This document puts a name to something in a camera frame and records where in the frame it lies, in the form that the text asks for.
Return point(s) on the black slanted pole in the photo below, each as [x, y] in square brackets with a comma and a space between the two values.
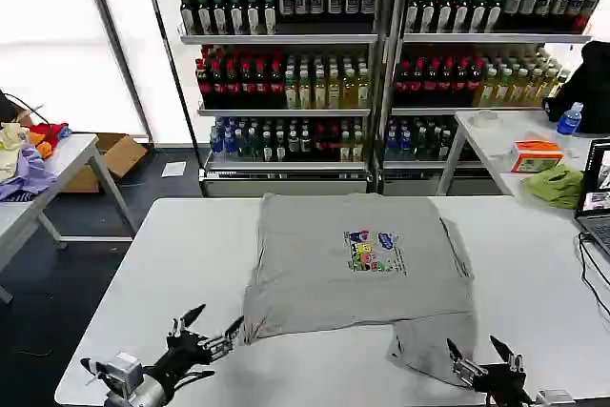
[171, 64]

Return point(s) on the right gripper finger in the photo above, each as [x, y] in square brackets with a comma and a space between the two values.
[467, 369]
[512, 361]

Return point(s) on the black bag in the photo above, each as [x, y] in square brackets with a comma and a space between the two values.
[591, 87]

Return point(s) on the purple cloth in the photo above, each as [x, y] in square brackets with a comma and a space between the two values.
[31, 173]

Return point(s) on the grey printed t-shirt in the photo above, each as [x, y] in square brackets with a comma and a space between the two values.
[324, 283]

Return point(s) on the blue water bottle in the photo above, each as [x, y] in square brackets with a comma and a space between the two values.
[569, 122]

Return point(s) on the cream cloth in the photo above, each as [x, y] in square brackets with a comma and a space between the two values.
[9, 149]

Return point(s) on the green cloth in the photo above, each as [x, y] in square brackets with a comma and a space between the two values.
[557, 188]

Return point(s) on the shelf rack with bottles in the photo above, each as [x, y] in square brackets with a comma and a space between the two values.
[286, 68]
[476, 68]

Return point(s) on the orange tissue box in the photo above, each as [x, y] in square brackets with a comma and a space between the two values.
[536, 156]

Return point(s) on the orange cloth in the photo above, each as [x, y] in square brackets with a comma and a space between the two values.
[44, 148]

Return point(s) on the white paper sheet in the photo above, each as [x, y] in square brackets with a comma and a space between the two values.
[174, 169]

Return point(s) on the white side table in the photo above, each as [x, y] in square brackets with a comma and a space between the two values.
[71, 154]

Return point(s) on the white desk table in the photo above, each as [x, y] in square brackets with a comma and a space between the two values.
[495, 145]

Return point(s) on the brown cardboard box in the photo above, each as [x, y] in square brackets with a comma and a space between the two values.
[124, 154]

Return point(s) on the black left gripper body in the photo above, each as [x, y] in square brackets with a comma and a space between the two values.
[183, 352]

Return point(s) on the red cloth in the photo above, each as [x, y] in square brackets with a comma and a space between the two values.
[47, 131]

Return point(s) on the grey slanted window post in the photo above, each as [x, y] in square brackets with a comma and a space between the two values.
[116, 49]

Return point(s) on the white tape roll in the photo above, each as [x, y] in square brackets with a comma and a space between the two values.
[485, 119]

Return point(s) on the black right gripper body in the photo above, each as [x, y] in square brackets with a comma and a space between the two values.
[505, 385]

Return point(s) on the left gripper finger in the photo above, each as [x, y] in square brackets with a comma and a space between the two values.
[186, 321]
[219, 345]

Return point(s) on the black laptop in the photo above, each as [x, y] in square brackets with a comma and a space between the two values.
[598, 197]

